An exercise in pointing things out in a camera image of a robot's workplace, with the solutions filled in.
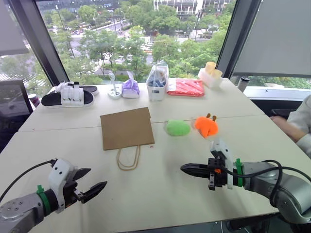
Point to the white hook stand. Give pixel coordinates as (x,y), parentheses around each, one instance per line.
(114,93)

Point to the grey roller blind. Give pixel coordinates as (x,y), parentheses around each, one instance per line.
(11,26)
(274,36)

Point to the black white slide sandal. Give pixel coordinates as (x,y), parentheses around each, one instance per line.
(90,89)
(70,98)

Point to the white storage bin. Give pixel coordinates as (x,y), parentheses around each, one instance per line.
(156,93)

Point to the brown paper bag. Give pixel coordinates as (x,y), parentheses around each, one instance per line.
(126,128)

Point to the purple white cup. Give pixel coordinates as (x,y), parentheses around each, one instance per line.
(34,100)

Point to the person's white shirt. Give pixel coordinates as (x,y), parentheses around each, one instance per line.
(302,114)

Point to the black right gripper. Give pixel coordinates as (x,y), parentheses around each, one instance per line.
(218,178)

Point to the silver tumbler with black lid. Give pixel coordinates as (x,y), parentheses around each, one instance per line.
(243,84)

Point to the yellow paper cup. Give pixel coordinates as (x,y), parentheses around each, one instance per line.
(217,73)
(210,66)

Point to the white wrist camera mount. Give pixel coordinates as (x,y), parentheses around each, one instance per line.
(59,172)
(224,150)

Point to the clear bag of blue items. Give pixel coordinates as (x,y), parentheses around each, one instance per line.
(158,77)

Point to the person's bare hand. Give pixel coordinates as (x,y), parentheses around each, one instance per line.
(288,128)

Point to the dark window frame post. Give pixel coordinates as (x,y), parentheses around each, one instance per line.
(235,31)
(36,41)

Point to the red snack packet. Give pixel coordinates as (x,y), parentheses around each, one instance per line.
(187,88)

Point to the green right wrist zip tie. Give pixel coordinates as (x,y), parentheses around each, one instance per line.
(239,172)

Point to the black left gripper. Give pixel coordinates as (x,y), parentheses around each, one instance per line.
(70,194)

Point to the black monitor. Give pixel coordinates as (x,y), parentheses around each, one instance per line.
(12,104)

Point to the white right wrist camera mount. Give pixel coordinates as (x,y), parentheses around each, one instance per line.
(224,150)

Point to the green wrist zip tie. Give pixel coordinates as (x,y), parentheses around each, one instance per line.
(239,172)
(44,197)

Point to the white cup tray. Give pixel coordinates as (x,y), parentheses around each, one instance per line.
(210,80)

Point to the purple plastic bag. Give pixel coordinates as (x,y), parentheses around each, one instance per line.
(130,88)

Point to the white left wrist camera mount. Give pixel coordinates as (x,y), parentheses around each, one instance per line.
(59,172)

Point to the green plush toy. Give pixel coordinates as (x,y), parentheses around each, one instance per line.
(177,128)

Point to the orange plush toy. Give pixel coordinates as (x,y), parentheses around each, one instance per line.
(206,126)

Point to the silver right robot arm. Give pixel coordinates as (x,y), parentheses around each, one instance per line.
(279,189)

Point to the green left wrist zip tie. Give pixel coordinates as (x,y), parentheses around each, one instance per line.
(44,197)

